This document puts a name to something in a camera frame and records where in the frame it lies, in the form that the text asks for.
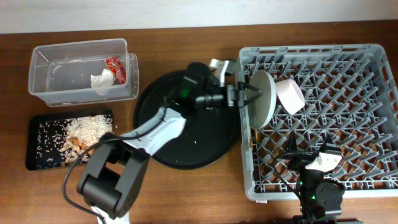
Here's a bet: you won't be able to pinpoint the red snack wrapper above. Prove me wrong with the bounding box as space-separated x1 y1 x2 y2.
104 57 127 85

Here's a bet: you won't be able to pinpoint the pink bowl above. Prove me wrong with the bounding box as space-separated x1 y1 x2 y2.
275 79 305 114

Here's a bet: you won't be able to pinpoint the clear plastic bin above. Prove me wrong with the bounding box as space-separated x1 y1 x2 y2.
28 39 139 107

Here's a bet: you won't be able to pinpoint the white napkin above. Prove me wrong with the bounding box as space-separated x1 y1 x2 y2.
90 68 115 96

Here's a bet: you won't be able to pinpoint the black rectangular tray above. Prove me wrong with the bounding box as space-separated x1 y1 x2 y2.
25 108 114 170

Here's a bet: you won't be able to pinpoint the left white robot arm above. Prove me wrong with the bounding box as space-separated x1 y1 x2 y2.
62 61 264 223

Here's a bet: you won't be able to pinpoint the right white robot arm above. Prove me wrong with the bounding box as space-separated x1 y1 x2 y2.
276 131 345 223

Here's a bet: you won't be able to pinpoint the round black serving tray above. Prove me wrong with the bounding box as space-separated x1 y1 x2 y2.
133 70 240 170

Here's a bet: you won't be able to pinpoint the grey plate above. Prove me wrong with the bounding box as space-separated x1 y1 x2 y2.
246 70 277 129

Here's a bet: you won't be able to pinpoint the orange carrot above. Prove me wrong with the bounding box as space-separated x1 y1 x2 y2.
75 140 88 150

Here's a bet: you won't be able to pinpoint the grey dishwasher rack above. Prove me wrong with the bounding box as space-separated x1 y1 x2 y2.
236 44 397 203

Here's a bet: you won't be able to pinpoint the rice and food scraps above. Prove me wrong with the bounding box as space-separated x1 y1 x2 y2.
35 114 113 167

